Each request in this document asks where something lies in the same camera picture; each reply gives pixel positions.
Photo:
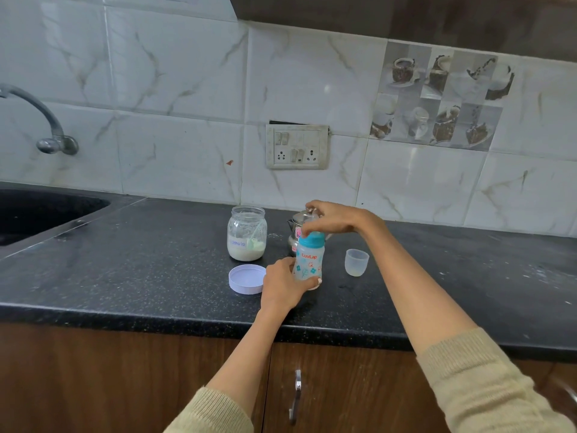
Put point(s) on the person's right hand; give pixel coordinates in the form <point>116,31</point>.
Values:
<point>338,218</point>

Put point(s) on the curved steel wall tap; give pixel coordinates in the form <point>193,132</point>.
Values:
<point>56,139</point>

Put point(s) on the person's left hand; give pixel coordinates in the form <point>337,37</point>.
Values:
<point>279,288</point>

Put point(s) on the blue collar with nipple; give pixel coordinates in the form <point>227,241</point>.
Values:
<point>312,240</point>

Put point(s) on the glass jar with white powder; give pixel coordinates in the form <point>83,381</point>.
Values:
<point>245,248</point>

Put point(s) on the white switch socket board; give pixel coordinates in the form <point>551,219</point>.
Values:
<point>297,146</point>

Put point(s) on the clear bottle dome cap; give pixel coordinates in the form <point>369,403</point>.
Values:
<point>356,263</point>

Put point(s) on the person's left forearm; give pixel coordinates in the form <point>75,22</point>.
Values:
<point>243,360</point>

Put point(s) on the clear printed baby bottle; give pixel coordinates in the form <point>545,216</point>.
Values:
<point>308,261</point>

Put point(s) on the brown wooden cabinet door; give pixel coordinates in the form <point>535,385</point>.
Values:
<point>103,383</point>
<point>360,392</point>
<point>563,387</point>

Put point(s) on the green plastic scoop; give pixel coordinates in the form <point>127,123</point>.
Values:
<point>256,242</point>

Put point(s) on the black kitchen sink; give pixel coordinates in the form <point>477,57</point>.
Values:
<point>45,216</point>

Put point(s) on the small steel kettle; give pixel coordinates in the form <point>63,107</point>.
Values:
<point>297,220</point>

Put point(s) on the person's right forearm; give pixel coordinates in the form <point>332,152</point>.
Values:
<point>442,320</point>

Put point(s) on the dark overhead cabinet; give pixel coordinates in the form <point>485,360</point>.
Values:
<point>428,17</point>

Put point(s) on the lavender plastic jar lid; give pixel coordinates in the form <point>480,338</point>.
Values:
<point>246,279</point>

